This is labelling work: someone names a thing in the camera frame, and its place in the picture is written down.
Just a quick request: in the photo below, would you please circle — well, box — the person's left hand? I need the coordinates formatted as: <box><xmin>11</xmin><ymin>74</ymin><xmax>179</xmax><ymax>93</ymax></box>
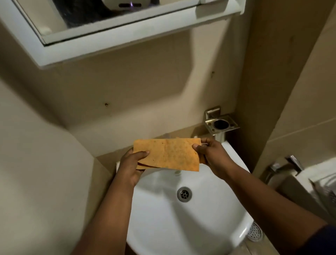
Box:
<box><xmin>116</xmin><ymin>148</ymin><xmax>151</xmax><ymax>187</ymax></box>

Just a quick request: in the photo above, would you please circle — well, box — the steel sink drain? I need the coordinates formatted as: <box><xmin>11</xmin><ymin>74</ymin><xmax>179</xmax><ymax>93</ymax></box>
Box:
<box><xmin>176</xmin><ymin>186</ymin><xmax>193</xmax><ymax>203</ymax></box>

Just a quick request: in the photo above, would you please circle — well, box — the white ceramic sink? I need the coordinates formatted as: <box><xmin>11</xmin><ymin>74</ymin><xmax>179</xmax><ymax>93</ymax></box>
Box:
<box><xmin>116</xmin><ymin>140</ymin><xmax>254</xmax><ymax>255</ymax></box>

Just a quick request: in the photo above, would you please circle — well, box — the round steel floor drain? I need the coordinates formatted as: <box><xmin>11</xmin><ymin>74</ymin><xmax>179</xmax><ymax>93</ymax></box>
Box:
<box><xmin>246</xmin><ymin>221</ymin><xmax>264</xmax><ymax>243</ymax></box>

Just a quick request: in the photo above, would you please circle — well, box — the person's left forearm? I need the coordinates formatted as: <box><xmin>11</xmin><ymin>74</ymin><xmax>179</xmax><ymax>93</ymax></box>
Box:
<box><xmin>71</xmin><ymin>176</ymin><xmax>137</xmax><ymax>255</ymax></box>

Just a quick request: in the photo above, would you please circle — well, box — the person's right forearm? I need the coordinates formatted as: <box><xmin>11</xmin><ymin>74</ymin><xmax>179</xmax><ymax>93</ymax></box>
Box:
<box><xmin>224</xmin><ymin>165</ymin><xmax>327</xmax><ymax>255</ymax></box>

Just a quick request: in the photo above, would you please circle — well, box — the person's right hand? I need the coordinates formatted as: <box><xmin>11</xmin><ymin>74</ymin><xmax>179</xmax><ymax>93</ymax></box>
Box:
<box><xmin>192</xmin><ymin>138</ymin><xmax>237</xmax><ymax>181</ymax></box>

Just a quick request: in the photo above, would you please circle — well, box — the orange cleaning cloth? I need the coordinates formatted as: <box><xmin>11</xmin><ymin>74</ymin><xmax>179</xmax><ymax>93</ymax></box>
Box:
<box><xmin>132</xmin><ymin>138</ymin><xmax>206</xmax><ymax>172</ymax></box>

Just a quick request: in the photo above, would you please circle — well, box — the dark blue shirt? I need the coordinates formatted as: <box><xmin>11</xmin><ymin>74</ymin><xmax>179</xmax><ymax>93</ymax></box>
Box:
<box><xmin>296</xmin><ymin>225</ymin><xmax>336</xmax><ymax>255</ymax></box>

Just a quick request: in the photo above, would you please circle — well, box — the white framed mirror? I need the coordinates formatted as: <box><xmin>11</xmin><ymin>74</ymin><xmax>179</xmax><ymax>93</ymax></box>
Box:
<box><xmin>0</xmin><ymin>0</ymin><xmax>247</xmax><ymax>70</ymax></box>

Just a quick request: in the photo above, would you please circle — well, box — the chrome bidet sprayer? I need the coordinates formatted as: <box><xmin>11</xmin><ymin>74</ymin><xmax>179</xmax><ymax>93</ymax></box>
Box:
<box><xmin>269</xmin><ymin>154</ymin><xmax>305</xmax><ymax>177</ymax></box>

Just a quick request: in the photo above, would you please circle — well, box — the white toilet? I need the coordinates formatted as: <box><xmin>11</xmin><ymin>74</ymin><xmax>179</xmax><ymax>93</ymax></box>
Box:
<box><xmin>277</xmin><ymin>157</ymin><xmax>336</xmax><ymax>225</ymax></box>

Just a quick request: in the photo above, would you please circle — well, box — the steel wall tumbler holder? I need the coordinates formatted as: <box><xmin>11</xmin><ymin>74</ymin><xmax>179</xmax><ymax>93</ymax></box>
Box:
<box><xmin>204</xmin><ymin>106</ymin><xmax>240</xmax><ymax>144</ymax></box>

